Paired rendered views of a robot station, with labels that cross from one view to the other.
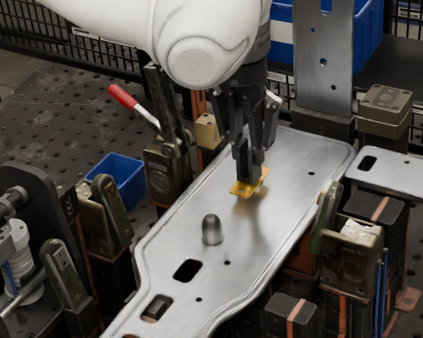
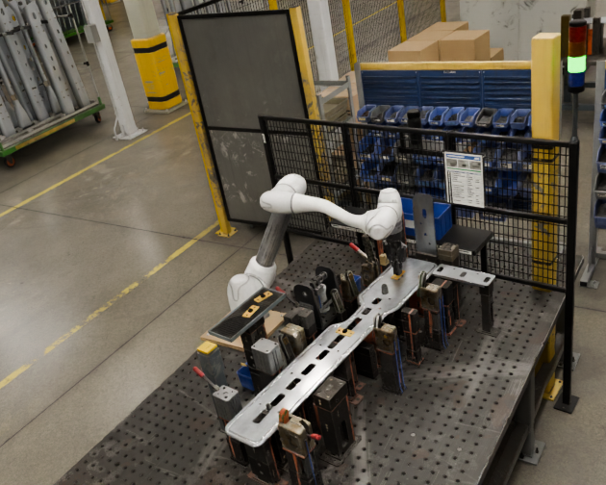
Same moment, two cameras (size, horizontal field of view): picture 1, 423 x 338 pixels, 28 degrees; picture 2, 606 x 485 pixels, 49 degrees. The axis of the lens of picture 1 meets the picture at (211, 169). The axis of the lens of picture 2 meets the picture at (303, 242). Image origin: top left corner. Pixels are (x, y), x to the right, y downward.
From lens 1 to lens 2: 1.88 m
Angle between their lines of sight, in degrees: 12
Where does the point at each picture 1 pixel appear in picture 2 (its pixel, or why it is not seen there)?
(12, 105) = (302, 257)
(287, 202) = (411, 281)
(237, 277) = (392, 302)
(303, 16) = (416, 218)
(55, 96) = (320, 253)
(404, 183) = (452, 275)
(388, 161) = (447, 268)
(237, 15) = (389, 219)
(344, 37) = (431, 225)
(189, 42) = (375, 226)
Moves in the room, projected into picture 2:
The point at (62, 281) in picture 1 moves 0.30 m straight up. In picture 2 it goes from (337, 302) to (327, 246)
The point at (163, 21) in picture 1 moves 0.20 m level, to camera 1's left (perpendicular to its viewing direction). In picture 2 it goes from (368, 221) to (323, 226)
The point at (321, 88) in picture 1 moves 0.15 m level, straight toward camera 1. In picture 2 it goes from (425, 243) to (423, 260)
